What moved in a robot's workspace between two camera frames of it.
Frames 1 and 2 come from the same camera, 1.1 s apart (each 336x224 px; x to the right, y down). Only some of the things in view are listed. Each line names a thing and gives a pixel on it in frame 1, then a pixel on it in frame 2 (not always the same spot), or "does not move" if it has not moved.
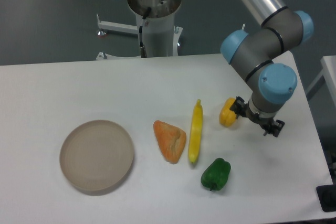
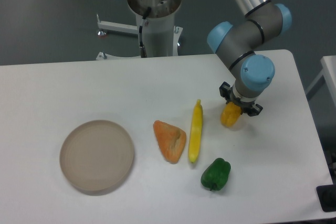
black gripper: (239, 107) -> (244, 105)
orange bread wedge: (170, 139) does not move
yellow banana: (196, 131) does not move
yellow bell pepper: (227, 117) does not move
